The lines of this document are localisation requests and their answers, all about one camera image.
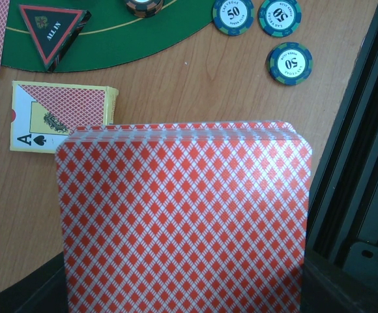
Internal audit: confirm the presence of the green blue chip stack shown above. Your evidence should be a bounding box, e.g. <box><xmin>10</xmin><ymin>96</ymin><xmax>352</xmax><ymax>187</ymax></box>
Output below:
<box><xmin>267</xmin><ymin>42</ymin><xmax>313</xmax><ymax>85</ymax></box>

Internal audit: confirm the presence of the pink-backed card deck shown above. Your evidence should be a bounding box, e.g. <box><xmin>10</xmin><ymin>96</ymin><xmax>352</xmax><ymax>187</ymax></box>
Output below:
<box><xmin>55</xmin><ymin>122</ymin><xmax>312</xmax><ymax>312</ymax></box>

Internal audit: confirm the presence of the green round poker mat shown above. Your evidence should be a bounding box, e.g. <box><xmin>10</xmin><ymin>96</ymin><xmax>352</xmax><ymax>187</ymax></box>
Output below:
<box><xmin>1</xmin><ymin>0</ymin><xmax>214</xmax><ymax>73</ymax></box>

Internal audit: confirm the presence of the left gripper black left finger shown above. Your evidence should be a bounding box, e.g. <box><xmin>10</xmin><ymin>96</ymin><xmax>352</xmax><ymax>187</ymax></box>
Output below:
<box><xmin>0</xmin><ymin>253</ymin><xmax>68</xmax><ymax>312</ymax></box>

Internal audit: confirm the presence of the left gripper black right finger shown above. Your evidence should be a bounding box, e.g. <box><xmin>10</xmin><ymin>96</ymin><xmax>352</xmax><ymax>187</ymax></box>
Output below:
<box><xmin>301</xmin><ymin>249</ymin><xmax>378</xmax><ymax>312</ymax></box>

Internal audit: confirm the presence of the triangular all in marker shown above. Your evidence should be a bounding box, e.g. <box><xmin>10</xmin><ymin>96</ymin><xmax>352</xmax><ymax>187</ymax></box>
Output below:
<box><xmin>18</xmin><ymin>5</ymin><xmax>91</xmax><ymax>72</ymax></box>

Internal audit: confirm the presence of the red chip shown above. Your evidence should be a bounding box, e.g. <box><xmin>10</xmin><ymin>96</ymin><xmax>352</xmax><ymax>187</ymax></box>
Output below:
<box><xmin>124</xmin><ymin>0</ymin><xmax>164</xmax><ymax>18</ymax></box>

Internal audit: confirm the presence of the gold card box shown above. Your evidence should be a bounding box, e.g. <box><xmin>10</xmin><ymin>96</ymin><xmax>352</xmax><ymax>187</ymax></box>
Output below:
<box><xmin>10</xmin><ymin>81</ymin><xmax>119</xmax><ymax>154</ymax></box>

